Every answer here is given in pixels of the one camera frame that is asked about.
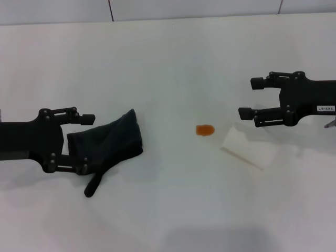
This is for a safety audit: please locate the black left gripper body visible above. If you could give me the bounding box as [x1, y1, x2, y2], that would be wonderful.
[0, 108, 72, 174]

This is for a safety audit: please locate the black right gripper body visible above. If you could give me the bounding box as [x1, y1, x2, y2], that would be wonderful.
[278, 71, 336, 128]

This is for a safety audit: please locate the dark blue rag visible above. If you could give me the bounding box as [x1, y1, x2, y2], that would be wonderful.
[67, 109, 144, 198]

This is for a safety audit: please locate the orange liquid stain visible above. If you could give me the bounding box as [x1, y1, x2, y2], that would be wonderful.
[195, 124, 216, 137]

